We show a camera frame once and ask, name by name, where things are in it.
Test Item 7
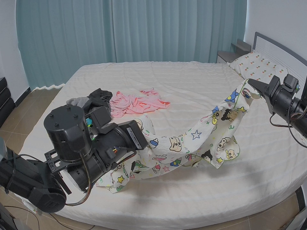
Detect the grey bedside table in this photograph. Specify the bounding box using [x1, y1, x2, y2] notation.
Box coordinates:
[217, 38, 252, 64]

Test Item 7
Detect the white printed pyjama top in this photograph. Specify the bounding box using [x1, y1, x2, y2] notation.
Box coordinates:
[96, 81, 261, 195]

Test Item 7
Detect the pink garment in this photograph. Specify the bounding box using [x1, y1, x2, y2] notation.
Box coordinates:
[109, 88, 171, 119]

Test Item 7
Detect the blue-green curtain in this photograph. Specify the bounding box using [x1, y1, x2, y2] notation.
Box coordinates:
[15, 0, 248, 90]

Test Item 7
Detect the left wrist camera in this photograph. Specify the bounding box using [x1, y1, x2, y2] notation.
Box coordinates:
[85, 106, 118, 136]

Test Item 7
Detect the white printed pillow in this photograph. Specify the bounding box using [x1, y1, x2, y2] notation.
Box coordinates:
[227, 50, 290, 82]

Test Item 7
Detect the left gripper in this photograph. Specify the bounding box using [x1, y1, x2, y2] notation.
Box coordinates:
[92, 119, 148, 172]

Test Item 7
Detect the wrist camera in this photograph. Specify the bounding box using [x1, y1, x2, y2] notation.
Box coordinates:
[283, 74, 301, 94]
[85, 106, 118, 136]

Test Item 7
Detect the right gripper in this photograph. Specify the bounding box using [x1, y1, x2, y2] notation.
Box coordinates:
[247, 75, 292, 115]

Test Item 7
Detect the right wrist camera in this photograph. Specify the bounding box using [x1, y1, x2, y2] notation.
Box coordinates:
[283, 74, 301, 94]

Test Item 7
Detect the pile of clothes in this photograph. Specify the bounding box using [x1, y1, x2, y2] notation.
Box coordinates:
[66, 88, 113, 119]

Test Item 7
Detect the black chest of drawers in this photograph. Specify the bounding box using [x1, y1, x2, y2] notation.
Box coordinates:
[0, 76, 15, 129]

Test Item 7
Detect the bed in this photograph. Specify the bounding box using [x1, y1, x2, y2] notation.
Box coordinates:
[18, 31, 307, 227]

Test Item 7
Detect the black cable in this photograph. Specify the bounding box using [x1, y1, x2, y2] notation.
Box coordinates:
[65, 175, 93, 207]
[269, 113, 307, 149]

